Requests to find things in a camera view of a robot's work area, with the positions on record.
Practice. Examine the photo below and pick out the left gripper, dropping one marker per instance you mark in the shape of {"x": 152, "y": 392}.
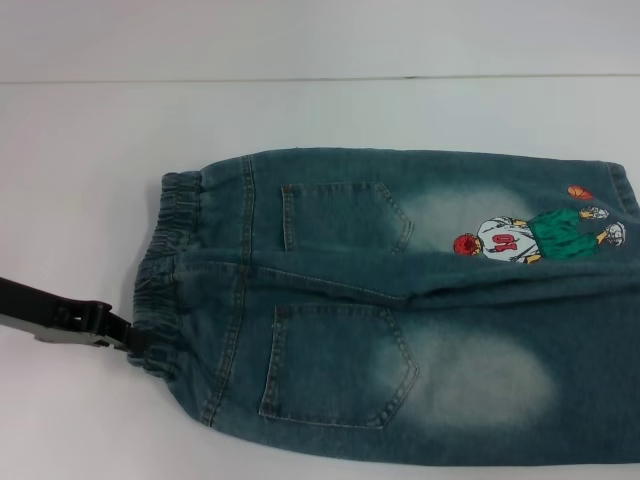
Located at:
{"x": 55, "y": 315}

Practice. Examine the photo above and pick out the blue denim shorts cartoon print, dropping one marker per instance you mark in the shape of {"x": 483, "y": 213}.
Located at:
{"x": 325, "y": 350}

